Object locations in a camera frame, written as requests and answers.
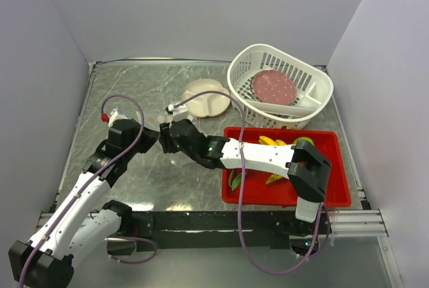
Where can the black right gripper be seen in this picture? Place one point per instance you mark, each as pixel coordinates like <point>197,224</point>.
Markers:
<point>165,139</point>

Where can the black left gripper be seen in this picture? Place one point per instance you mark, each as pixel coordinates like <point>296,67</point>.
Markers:
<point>150,137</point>

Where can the clear dotted zip top bag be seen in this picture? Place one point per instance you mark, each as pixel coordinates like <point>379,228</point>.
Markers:
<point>153,123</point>

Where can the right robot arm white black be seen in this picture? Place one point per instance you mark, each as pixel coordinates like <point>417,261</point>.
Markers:
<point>303,164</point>

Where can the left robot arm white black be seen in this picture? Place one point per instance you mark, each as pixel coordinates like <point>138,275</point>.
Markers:
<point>50,256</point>

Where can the beige divided plate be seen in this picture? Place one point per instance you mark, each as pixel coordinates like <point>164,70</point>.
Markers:
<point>207,105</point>

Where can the pink dragon fruit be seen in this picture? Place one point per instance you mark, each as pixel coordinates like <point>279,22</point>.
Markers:
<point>234,179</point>

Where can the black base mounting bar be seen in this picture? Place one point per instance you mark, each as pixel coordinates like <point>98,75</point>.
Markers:
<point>211,229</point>

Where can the yellow banana bunch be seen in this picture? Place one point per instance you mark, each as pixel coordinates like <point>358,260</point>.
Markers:
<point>263,140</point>

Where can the red plastic tray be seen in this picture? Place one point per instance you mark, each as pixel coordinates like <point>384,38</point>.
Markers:
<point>281,192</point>

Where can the pink dotted plate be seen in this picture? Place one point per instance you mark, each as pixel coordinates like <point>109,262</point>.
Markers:
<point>273,87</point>

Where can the white plastic basket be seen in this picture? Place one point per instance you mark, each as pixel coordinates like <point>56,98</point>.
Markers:
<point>313,88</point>

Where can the green apple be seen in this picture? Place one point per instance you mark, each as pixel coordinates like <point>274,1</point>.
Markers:
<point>307,139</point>

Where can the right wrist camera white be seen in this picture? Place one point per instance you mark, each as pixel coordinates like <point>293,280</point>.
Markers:
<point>176,113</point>

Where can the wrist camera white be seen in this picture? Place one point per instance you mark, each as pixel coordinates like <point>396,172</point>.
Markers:
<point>115,115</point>
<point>176,113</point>

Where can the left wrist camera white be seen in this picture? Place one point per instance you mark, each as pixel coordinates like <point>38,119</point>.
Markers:
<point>115,115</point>

